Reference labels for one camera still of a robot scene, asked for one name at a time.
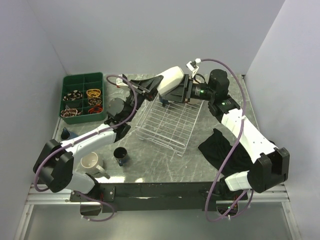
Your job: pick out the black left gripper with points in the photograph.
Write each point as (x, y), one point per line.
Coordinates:
(149, 86)

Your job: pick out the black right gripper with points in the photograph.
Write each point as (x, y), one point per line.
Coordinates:
(177, 94)

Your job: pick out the white faceted mug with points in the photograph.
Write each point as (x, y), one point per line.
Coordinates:
(172, 77)

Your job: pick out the blue enamel mug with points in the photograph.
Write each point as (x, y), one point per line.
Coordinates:
(165, 102)

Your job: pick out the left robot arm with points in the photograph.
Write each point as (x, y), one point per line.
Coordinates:
(113, 129)

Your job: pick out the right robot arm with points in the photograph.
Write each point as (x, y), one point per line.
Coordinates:
(269, 164)

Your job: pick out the gold bangles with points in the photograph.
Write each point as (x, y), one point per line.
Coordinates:
(93, 93)

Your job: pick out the green divided organizer tray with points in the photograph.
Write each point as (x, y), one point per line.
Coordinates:
(74, 101)

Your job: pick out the dark navy glazed mug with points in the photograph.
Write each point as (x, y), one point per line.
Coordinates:
(121, 156)

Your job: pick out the black cloth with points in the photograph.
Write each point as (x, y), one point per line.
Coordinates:
(216, 148)

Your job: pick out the black base beam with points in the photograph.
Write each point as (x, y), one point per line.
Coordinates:
(153, 196)

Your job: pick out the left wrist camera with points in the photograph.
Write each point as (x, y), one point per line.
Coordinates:
(120, 83)

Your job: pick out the white wire dish rack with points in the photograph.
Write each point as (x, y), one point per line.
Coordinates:
(169, 126)

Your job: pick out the cream mug grey handle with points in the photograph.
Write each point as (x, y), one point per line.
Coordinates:
(92, 165)

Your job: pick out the aluminium frame rail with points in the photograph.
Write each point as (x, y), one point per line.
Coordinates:
(37, 197)

